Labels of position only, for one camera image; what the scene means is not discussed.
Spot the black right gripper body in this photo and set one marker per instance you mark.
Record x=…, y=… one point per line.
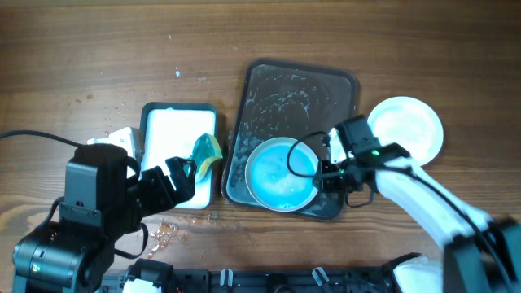
x=339, y=177

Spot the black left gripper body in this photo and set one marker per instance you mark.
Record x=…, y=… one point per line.
x=155, y=192

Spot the yellow green scrub sponge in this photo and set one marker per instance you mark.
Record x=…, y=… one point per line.
x=205, y=153

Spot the white plate blue streak top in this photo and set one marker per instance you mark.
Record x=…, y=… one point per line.
x=279, y=174

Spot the white plate blue blot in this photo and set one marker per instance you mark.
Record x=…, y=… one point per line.
x=411, y=123

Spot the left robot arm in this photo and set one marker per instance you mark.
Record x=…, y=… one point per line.
x=106, y=196

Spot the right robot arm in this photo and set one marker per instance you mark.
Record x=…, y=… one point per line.
x=480, y=254

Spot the dark green soapy water tray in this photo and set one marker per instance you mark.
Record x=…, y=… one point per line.
x=171, y=130

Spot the dark brown serving tray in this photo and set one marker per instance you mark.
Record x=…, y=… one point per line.
x=292, y=100

